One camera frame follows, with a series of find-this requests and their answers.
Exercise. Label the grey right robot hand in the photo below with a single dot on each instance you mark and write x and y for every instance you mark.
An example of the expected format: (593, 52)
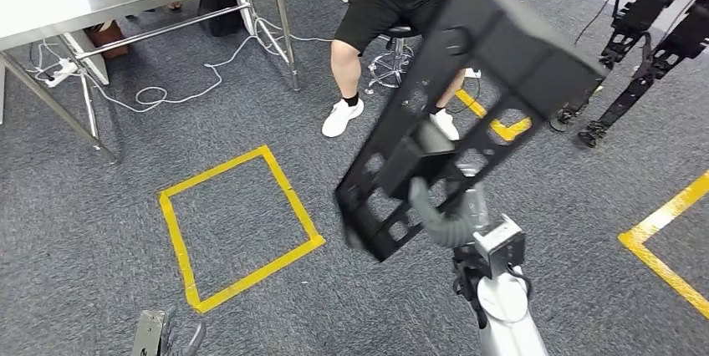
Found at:
(443, 229)

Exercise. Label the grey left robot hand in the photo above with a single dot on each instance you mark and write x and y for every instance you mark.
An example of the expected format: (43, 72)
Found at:
(185, 345)

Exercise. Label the black plastic mounting plate part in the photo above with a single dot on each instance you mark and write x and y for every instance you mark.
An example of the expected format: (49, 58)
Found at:
(526, 60)

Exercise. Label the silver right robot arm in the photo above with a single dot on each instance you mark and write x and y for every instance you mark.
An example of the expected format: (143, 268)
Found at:
(507, 315)

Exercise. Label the yellow floor tape square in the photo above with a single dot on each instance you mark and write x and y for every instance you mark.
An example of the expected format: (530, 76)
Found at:
(177, 248)

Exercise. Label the chrome swivel stool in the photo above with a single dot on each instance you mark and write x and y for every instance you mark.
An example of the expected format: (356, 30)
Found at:
(390, 63)

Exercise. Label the person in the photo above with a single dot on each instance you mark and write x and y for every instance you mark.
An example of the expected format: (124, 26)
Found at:
(382, 5)

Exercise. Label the black humanoid robot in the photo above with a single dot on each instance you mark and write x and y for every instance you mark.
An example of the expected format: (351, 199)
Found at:
(642, 10)

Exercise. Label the white power strip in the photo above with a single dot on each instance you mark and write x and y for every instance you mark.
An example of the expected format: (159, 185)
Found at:
(61, 72)

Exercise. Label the black bag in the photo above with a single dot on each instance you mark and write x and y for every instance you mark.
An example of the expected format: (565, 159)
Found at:
(221, 10)

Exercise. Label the brown box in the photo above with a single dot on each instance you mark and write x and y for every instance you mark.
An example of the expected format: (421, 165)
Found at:
(105, 38)

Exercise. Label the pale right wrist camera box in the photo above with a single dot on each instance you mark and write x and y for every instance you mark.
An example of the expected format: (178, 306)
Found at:
(498, 243)

